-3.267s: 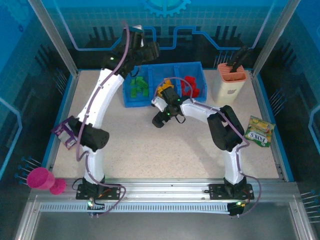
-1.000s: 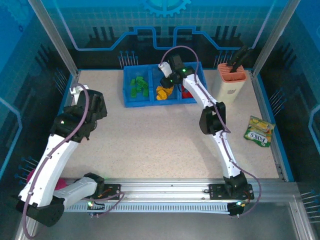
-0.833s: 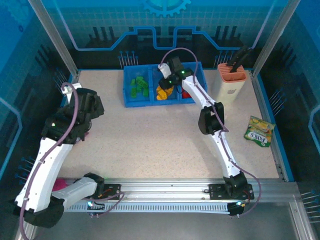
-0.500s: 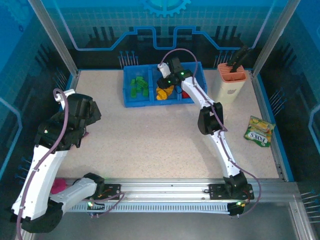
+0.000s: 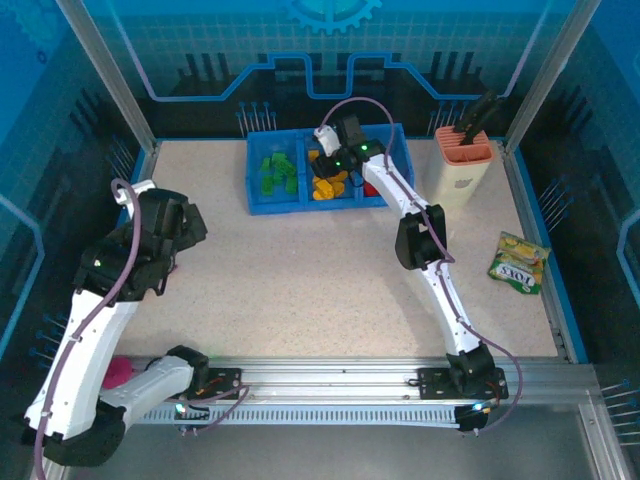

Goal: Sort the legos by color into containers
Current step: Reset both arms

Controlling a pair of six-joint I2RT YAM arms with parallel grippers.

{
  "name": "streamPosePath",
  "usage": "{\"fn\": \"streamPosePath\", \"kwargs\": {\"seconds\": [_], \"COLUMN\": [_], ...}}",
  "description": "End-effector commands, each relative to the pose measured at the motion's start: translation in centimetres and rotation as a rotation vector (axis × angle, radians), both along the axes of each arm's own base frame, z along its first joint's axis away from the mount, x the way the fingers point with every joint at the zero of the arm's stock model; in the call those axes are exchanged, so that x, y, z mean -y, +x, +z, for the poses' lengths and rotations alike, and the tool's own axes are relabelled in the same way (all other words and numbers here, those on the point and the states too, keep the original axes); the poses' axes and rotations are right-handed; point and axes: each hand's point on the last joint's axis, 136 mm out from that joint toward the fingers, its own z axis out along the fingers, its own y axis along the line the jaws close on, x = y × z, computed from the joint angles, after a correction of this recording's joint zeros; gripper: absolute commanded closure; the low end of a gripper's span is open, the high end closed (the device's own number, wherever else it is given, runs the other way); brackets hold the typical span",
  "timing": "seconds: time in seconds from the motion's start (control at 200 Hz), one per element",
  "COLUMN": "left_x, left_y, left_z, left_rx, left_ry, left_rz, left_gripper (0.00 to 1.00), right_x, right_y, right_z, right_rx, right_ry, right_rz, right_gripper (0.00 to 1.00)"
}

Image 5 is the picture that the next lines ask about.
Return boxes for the blue three-compartment bin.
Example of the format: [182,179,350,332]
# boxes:
[244,124,415,217]

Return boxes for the cream knife block salmon top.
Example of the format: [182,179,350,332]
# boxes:
[424,125,497,211]

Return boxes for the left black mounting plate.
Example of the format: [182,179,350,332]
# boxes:
[199,367,244,401]

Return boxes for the black mounting plate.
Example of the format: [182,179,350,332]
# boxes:
[199,367,244,401]
[416,366,510,400]

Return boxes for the small magenta foam ball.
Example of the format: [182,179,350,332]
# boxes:
[102,355,134,390]

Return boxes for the left base electronics box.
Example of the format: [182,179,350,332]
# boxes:
[172,394,211,434]

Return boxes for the base electronics box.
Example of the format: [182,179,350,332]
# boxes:
[455,399,494,435]
[172,394,211,434]

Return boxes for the yellow green candy bag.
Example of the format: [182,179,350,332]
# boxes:
[488,230,552,296]

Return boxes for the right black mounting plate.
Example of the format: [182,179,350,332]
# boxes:
[416,366,510,400]

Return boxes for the right base electronics box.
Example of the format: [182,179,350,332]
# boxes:
[455,399,494,435]

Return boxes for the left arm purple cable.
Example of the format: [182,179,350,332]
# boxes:
[32,178,251,480]

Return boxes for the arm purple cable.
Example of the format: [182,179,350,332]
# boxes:
[319,97,524,436]
[32,178,251,480]

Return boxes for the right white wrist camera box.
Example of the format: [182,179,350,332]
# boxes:
[312,124,344,157]

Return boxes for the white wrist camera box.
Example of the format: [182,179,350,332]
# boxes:
[112,179,157,206]
[312,124,344,157]

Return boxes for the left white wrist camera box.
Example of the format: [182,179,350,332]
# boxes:
[112,179,157,206]

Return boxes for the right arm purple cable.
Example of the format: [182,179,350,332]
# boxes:
[319,97,524,436]

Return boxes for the black knife handle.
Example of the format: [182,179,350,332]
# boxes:
[467,94,507,146]
[457,92,496,147]

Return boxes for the left aluminium frame post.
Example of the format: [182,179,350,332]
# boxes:
[54,0,160,154]

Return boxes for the aluminium frame post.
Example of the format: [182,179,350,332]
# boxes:
[502,0,601,154]
[54,0,160,154]

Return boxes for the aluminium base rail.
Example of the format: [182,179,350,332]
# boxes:
[124,354,601,406]

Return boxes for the right aluminium frame post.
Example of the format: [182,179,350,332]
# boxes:
[502,0,601,154]

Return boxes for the slotted aluminium cable tray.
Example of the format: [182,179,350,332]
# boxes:
[134,403,464,427]

